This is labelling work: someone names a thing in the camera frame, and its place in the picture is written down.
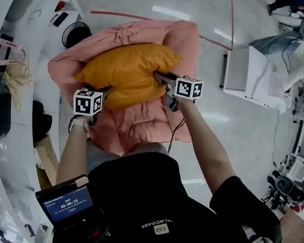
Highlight beige cloth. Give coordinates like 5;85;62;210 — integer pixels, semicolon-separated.
2;60;35;113

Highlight orange cushion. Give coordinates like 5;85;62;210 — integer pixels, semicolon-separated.
72;39;188;115

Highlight person's right forearm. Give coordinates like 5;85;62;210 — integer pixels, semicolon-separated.
176;95;238;196

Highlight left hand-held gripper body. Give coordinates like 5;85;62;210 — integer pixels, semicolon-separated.
70;84;113;130

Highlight black cable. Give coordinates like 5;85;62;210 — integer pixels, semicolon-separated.
163;117;190;154

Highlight person's grey shorts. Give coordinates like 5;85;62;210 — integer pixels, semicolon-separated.
84;131;171;173

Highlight grey plastic cover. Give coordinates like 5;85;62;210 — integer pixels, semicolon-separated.
249;29;304;61

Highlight black bag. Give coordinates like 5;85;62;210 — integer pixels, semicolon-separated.
29;98;55;143

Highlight white cabinet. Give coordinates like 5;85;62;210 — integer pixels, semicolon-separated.
215;41;295;117

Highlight black smartphone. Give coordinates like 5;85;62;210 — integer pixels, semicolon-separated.
51;11;71;28

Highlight black wire waste bin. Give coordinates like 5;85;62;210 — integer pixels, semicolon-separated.
60;20;94;49

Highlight cardboard box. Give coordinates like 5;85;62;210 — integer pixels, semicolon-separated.
31;134;62;191

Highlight black chest-mounted screen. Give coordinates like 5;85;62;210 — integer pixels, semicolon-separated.
33;173;100;233

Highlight black wheeled chair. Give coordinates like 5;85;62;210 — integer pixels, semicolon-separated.
257;166;304;213

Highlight pink padded seat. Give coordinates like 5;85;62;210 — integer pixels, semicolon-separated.
43;14;212;164

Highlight white wristwatch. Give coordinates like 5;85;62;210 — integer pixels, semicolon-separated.
67;114;90;134

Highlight person's left forearm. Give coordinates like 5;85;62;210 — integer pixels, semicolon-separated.
49;119;99;186

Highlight white curved counter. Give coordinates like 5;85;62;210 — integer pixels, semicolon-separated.
0;0;109;243

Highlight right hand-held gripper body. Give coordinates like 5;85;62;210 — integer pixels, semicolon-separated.
160;68;207;115

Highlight person's black shirt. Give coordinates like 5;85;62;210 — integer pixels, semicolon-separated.
42;139;284;243

